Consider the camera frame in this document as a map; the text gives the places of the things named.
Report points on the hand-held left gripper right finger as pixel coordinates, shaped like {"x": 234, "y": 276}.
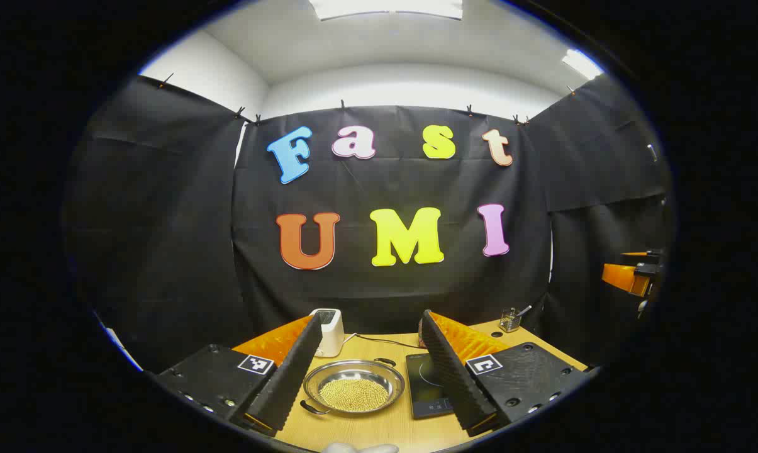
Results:
{"x": 448, "y": 371}

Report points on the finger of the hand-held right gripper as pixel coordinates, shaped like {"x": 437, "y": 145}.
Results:
{"x": 624, "y": 278}

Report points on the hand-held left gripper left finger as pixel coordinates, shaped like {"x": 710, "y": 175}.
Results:
{"x": 290, "y": 377}

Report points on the black induction cooktop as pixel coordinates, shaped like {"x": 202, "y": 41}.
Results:
{"x": 424, "y": 385}

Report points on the white toaster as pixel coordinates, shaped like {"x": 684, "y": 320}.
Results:
{"x": 332, "y": 333}

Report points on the metal spoon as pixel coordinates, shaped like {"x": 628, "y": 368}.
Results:
{"x": 525, "y": 310}

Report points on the small ceiling light panel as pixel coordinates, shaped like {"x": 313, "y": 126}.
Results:
{"x": 581, "y": 64}

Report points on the large ceiling light panel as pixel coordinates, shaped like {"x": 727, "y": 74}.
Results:
{"x": 385, "y": 7}

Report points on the steel pot with beans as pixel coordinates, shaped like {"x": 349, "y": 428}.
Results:
{"x": 353, "y": 393}

